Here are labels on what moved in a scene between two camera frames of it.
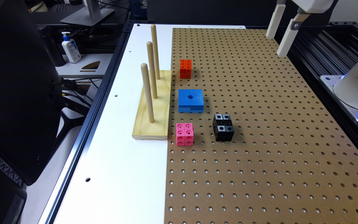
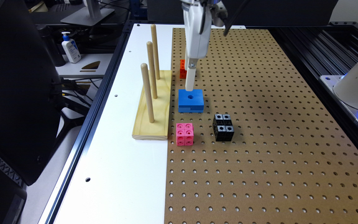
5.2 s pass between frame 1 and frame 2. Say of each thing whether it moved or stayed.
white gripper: moved
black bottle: stayed
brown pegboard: stayed
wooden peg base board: stayed
